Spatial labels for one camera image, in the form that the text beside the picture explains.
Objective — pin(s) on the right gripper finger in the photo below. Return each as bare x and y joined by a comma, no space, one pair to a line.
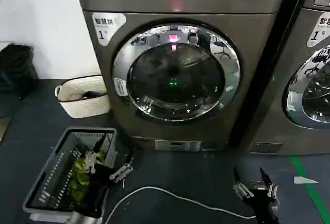
272,190
242,189

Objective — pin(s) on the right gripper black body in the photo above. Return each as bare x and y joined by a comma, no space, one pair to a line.
264,208

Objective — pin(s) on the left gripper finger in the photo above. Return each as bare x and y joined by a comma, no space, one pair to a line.
90,161
121,173

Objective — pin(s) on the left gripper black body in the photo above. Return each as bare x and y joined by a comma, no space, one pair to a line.
99,188

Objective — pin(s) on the green cloth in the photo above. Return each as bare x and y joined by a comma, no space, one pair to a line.
78,177

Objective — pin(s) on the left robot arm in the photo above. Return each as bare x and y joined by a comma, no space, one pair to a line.
83,219

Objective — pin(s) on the white paper scrap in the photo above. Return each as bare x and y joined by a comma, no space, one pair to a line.
304,180

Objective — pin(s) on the green floor tape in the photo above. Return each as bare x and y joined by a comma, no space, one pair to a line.
305,180

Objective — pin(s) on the grey plastic slotted basket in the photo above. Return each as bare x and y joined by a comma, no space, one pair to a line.
49,162

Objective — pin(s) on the white woven laundry basket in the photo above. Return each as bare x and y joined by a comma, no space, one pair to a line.
85,106

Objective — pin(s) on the round glass dryer door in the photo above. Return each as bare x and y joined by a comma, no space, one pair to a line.
178,85

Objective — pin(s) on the chrome-rimmed round dryer door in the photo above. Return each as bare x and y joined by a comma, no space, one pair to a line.
313,92

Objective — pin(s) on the black storage crate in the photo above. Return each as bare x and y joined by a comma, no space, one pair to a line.
15,72

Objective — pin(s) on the grey dryer with partial sticker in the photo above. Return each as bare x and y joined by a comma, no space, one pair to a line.
286,54

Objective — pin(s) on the grey front-load dryer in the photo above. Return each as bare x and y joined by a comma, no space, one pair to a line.
185,0

